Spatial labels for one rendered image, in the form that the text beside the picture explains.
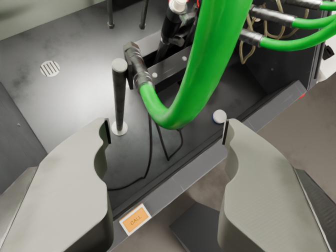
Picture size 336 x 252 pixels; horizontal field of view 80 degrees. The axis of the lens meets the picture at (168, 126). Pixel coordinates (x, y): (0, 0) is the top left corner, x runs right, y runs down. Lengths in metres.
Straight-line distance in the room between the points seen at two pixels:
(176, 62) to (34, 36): 0.39
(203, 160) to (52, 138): 0.35
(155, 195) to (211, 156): 0.14
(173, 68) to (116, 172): 0.28
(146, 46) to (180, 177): 0.28
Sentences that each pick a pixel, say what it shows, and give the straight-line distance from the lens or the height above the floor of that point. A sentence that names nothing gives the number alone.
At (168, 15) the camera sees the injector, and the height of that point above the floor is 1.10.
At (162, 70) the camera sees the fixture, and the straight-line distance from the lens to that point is 0.43.
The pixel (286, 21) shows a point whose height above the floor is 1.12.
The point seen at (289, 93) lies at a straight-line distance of 0.61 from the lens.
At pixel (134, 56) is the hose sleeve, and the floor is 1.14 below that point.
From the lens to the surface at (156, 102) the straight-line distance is 0.17.
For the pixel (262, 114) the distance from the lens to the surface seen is 0.54.
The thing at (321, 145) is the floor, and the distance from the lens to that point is 2.14.
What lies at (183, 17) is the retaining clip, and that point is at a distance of 0.34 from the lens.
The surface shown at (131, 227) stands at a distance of 0.41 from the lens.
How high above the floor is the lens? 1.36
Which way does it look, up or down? 72 degrees down
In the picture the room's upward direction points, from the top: 48 degrees clockwise
